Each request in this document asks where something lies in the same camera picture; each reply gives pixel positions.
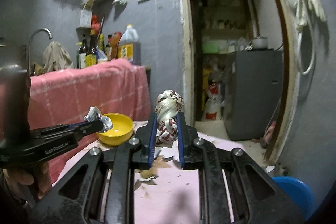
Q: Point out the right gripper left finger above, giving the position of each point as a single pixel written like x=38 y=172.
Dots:
x=99 y=188

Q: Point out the red white wrapper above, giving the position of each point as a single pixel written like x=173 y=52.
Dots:
x=169 y=104

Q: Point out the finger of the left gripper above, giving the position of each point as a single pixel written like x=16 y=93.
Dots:
x=86 y=128

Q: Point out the pink checked towel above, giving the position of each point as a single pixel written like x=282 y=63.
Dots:
x=65 y=96

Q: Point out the large oil jug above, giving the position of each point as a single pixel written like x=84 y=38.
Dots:
x=129 y=46

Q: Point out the yellow plastic bowl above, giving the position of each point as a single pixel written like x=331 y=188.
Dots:
x=121 y=131

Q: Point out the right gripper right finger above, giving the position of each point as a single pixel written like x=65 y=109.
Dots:
x=233 y=188

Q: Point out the beige rag on sink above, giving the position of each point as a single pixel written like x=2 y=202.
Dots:
x=55 y=58

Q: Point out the grey mini fridge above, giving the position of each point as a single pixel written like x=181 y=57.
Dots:
x=253 y=90

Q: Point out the metal pot on fridge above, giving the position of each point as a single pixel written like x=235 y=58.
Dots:
x=259 y=43

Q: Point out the blue plastic bin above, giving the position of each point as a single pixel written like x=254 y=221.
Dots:
x=299 y=192

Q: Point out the silver wrapper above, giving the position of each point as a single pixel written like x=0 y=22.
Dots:
x=94 y=114

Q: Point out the chrome sink faucet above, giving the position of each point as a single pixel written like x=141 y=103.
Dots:
x=36 y=40

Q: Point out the red white bag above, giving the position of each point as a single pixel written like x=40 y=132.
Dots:
x=212 y=109

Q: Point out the left hand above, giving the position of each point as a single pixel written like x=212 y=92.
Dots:
x=17 y=177

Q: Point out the pink floral tablecloth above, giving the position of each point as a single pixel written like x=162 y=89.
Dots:
x=172 y=196

